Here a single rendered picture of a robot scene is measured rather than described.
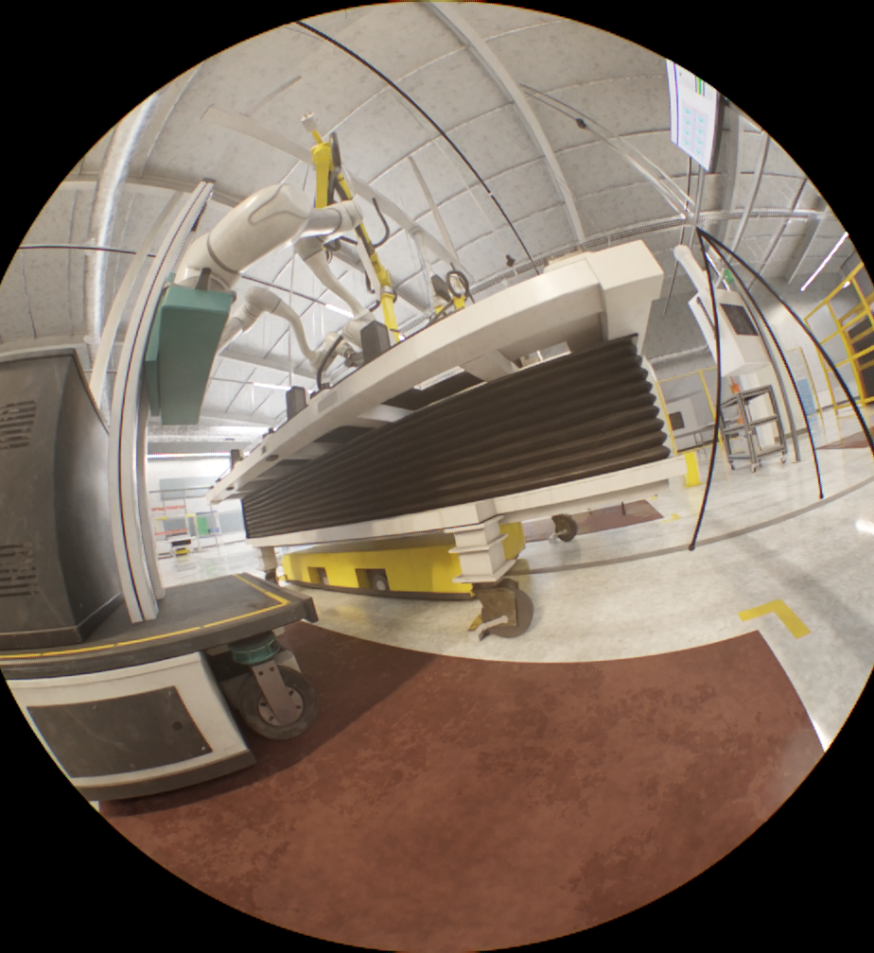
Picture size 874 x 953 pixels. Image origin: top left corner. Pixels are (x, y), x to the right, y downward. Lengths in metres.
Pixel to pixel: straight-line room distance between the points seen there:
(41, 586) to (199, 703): 0.34
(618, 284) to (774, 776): 0.81
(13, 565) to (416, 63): 10.05
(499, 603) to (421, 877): 0.70
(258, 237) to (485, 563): 0.96
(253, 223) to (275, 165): 9.91
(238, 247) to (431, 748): 1.06
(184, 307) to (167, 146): 10.43
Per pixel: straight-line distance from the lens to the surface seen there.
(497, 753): 0.58
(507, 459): 0.86
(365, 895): 0.50
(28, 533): 0.67
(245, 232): 0.72
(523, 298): 0.61
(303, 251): 1.36
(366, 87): 9.88
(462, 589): 1.21
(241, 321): 1.69
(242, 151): 10.65
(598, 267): 0.62
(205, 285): 0.72
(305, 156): 3.00
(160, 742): 0.61
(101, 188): 9.06
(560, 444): 0.83
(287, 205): 0.70
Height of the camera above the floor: 0.46
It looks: 4 degrees up
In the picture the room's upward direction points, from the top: 12 degrees counter-clockwise
